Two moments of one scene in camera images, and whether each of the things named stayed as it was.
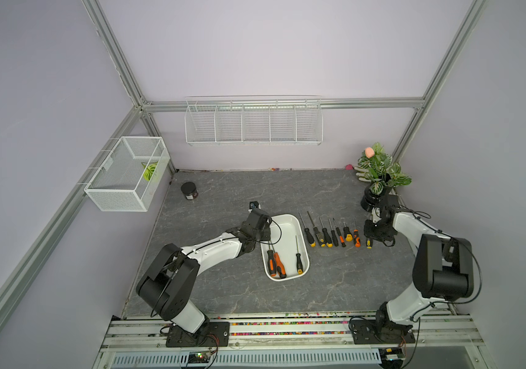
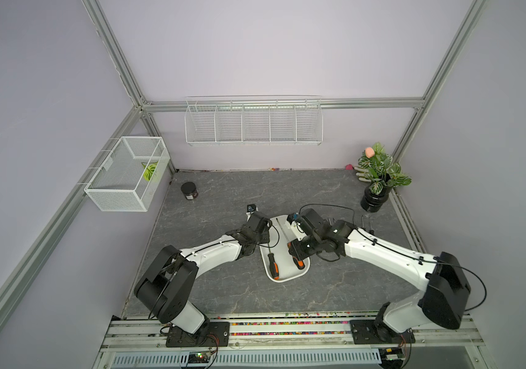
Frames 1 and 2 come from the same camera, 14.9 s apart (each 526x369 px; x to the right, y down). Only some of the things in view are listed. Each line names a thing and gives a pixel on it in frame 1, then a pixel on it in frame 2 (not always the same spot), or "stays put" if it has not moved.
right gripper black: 368,233 -> 296,251
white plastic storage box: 284,229 stays put
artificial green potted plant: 383,173 stays put
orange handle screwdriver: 281,268 -> 299,264
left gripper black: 266,233 stays put
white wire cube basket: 130,177 stays put
